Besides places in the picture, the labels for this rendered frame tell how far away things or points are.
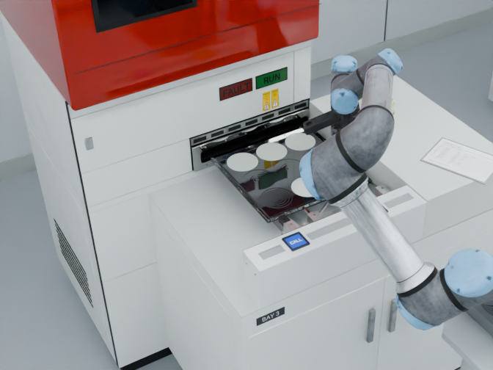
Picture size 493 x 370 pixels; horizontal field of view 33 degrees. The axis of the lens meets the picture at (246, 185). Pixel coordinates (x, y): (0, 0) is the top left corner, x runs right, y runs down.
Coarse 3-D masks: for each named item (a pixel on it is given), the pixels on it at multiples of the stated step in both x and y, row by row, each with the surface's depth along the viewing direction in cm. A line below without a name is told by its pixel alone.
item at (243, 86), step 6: (234, 84) 257; (240, 84) 258; (246, 84) 260; (222, 90) 256; (228, 90) 257; (234, 90) 258; (240, 90) 260; (246, 90) 261; (222, 96) 257; (228, 96) 258
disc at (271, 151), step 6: (264, 144) 269; (270, 144) 269; (276, 144) 269; (258, 150) 266; (264, 150) 266; (270, 150) 266; (276, 150) 266; (282, 150) 266; (264, 156) 264; (270, 156) 264; (276, 156) 264; (282, 156) 263
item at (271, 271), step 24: (408, 192) 237; (336, 216) 230; (408, 216) 233; (312, 240) 222; (336, 240) 222; (360, 240) 228; (408, 240) 239; (264, 264) 215; (288, 264) 218; (312, 264) 223; (336, 264) 228; (360, 264) 234; (264, 288) 218; (288, 288) 223
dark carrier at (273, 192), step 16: (256, 144) 269; (224, 160) 263; (288, 160) 262; (240, 176) 256; (256, 176) 256; (272, 176) 255; (288, 176) 255; (256, 192) 249; (272, 192) 249; (288, 192) 249; (272, 208) 243; (288, 208) 243
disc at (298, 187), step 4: (296, 180) 254; (300, 180) 253; (292, 184) 252; (296, 184) 252; (300, 184) 252; (292, 188) 250; (296, 188) 250; (300, 188) 250; (304, 188) 250; (296, 192) 249; (300, 192) 249; (304, 192) 248; (308, 192) 248; (304, 196) 247; (308, 196) 247; (312, 196) 247
